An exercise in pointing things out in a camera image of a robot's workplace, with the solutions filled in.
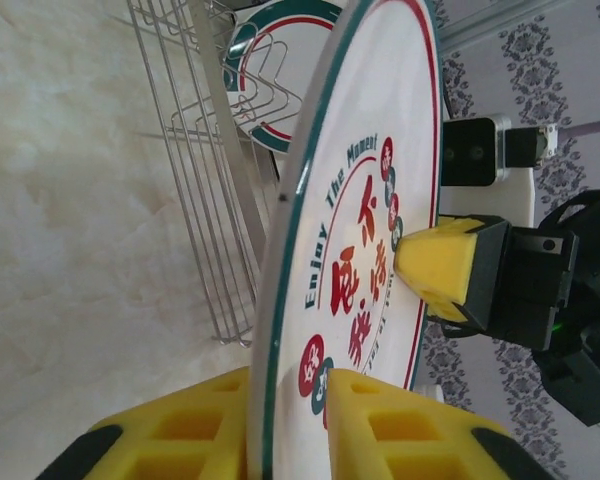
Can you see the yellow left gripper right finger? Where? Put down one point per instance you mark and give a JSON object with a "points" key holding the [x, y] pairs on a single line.
{"points": [[405, 435]]}

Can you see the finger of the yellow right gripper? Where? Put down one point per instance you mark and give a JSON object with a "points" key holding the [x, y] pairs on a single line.
{"points": [[440, 265], [462, 223]]}

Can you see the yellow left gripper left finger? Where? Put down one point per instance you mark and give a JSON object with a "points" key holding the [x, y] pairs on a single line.
{"points": [[180, 425]]}

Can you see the round plate with red lettering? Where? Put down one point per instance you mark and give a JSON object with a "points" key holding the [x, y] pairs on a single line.
{"points": [[350, 150]]}

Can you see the round plate green red rings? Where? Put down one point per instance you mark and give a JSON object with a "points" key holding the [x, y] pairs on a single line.
{"points": [[290, 25]]}

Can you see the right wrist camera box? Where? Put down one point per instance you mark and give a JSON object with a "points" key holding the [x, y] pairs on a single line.
{"points": [[467, 152]]}

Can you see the aluminium frame post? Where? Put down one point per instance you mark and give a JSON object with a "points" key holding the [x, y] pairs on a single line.
{"points": [[505, 20]]}

